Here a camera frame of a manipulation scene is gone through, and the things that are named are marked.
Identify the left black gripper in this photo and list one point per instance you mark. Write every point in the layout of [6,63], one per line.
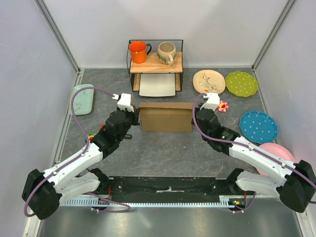
[135,114]

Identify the brown cardboard box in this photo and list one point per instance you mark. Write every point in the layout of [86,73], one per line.
[166,117]

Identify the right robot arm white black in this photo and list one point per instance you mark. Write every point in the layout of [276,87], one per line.
[294,183]

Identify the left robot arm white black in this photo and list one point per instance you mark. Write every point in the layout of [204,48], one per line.
[45,191]

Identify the pink black highlighter marker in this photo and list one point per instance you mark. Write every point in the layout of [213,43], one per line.
[128,136]

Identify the white square plate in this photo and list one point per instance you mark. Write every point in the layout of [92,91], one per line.
[157,85]

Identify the rainbow flower toy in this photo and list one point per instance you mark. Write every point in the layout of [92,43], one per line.
[90,136]

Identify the mint green divided tray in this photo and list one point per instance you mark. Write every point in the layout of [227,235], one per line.
[83,101]

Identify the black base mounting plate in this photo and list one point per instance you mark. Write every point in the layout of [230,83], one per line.
[119,185]

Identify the orange enamel mug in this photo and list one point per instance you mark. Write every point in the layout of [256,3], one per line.
[139,51]

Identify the beige ceramic mug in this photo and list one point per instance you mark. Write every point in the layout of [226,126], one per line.
[167,53]

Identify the beige floral plate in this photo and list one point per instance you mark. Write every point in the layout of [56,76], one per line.
[206,81]

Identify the pink flower toy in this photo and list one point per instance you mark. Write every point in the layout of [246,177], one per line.
[223,106]

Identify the green dotted plate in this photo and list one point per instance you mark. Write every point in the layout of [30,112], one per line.
[241,84]

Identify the blue dotted plate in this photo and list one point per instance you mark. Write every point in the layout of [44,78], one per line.
[258,127]

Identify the pink plate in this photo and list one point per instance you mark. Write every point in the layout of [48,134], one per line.
[278,150]

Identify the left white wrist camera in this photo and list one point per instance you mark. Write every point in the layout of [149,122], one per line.
[124,102]

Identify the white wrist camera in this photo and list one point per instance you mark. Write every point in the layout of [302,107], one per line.
[212,101]
[124,102]

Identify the black wire wooden shelf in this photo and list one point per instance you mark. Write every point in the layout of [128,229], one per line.
[152,65]

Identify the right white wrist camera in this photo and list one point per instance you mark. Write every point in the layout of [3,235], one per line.
[212,101]

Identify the grey slotted cable duct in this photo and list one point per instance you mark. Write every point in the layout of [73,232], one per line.
[94,202]

